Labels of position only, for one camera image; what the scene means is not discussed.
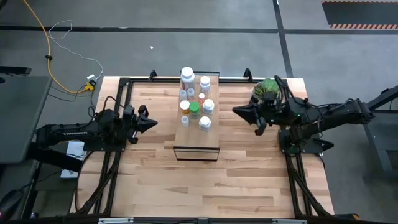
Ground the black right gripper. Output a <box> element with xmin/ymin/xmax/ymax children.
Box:
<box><xmin>232</xmin><ymin>98</ymin><xmax>292</xmax><ymax>137</ymax></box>

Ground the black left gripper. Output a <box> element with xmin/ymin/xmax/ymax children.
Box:
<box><xmin>123</xmin><ymin>105</ymin><xmax>159</xmax><ymax>144</ymax></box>

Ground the squat white medicine bottle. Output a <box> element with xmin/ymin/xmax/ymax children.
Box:
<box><xmin>198</xmin><ymin>116</ymin><xmax>212</xmax><ymax>132</ymax></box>
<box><xmin>202</xmin><ymin>98</ymin><xmax>215</xmax><ymax>115</ymax></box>

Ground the orange bottle white cap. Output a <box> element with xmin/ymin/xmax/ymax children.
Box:
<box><xmin>179</xmin><ymin>100</ymin><xmax>191</xmax><ymax>115</ymax></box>

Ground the green medicine bottle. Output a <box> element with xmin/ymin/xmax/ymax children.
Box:
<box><xmin>188</xmin><ymin>101</ymin><xmax>201</xmax><ymax>120</ymax></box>

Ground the medium white medicine bottle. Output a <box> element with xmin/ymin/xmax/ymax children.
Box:
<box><xmin>199</xmin><ymin>75</ymin><xmax>211</xmax><ymax>95</ymax></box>

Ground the large white medicine bottle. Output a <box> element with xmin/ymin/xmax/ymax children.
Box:
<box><xmin>180</xmin><ymin>66</ymin><xmax>197</xmax><ymax>91</ymax></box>

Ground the potted succulent triangle-pattern pot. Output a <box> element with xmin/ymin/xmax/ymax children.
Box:
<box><xmin>252</xmin><ymin>77</ymin><xmax>280</xmax><ymax>100</ymax></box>

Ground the white power supply box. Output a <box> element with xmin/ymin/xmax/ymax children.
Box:
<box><xmin>60</xmin><ymin>140</ymin><xmax>87</xmax><ymax>180</ymax></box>

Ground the black desk leg beam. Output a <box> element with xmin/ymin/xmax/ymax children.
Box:
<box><xmin>27</xmin><ymin>146</ymin><xmax>83</xmax><ymax>174</ymax></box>

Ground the grey desk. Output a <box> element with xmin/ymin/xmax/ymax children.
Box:
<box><xmin>0</xmin><ymin>74</ymin><xmax>53</xmax><ymax>165</ymax></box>

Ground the black metal stand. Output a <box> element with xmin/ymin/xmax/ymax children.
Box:
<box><xmin>362</xmin><ymin>84</ymin><xmax>398</xmax><ymax>181</ymax></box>

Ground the black flat panel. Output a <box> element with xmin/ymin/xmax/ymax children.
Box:
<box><xmin>0</xmin><ymin>65</ymin><xmax>32</xmax><ymax>75</ymax></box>

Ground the black orange clamp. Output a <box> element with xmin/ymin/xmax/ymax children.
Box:
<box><xmin>334</xmin><ymin>212</ymin><xmax>361</xmax><ymax>220</ymax></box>

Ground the hazard-striped black mat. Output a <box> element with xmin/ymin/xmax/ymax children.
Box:
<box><xmin>321</xmin><ymin>0</ymin><xmax>398</xmax><ymax>30</ymax></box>

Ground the black rounded device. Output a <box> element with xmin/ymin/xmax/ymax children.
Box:
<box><xmin>0</xmin><ymin>189</ymin><xmax>24</xmax><ymax>220</ymax></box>

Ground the black table frame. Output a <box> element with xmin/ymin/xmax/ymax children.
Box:
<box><xmin>70</xmin><ymin>76</ymin><xmax>335</xmax><ymax>218</ymax></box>

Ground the wooden shelf black metal frame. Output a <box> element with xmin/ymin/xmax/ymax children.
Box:
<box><xmin>172</xmin><ymin>70</ymin><xmax>221</xmax><ymax>162</ymax></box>

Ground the yellow floor cable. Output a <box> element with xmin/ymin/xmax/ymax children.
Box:
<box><xmin>22</xmin><ymin>0</ymin><xmax>96</xmax><ymax>94</ymax></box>

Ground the white floor cable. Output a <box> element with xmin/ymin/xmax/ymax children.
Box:
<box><xmin>48</xmin><ymin>19</ymin><xmax>105</xmax><ymax>80</ymax></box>

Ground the silver metal bracket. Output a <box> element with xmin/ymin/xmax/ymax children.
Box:
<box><xmin>98</xmin><ymin>217</ymin><xmax>134</xmax><ymax>224</ymax></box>
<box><xmin>272</xmin><ymin>218</ymin><xmax>308</xmax><ymax>224</ymax></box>

